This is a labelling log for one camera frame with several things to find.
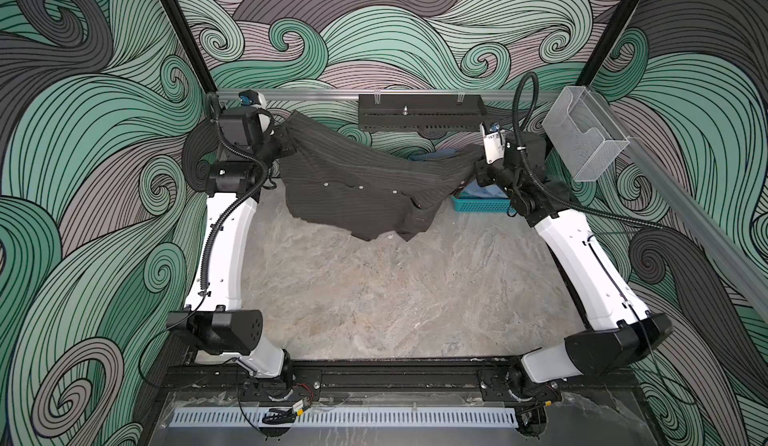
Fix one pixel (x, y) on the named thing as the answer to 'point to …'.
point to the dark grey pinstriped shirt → (332, 185)
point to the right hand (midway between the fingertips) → (490, 153)
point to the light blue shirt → (432, 153)
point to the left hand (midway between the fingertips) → (286, 126)
